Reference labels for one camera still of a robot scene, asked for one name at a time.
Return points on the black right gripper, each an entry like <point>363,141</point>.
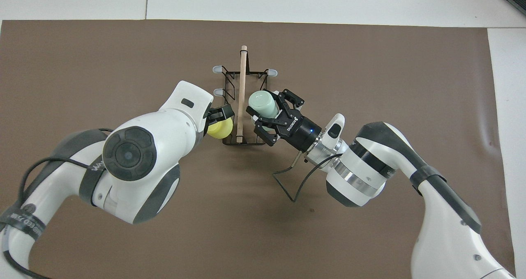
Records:
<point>298,131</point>

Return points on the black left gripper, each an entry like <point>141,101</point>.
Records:
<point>208,116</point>

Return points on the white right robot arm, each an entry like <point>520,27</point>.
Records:
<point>435,213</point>

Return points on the light green plastic cup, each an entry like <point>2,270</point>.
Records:
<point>263,103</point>

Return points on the brown table mat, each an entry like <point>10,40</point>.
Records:
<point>370,65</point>

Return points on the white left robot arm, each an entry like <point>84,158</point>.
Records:
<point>131,155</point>

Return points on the yellow plastic cup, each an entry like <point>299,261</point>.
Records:
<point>221,130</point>

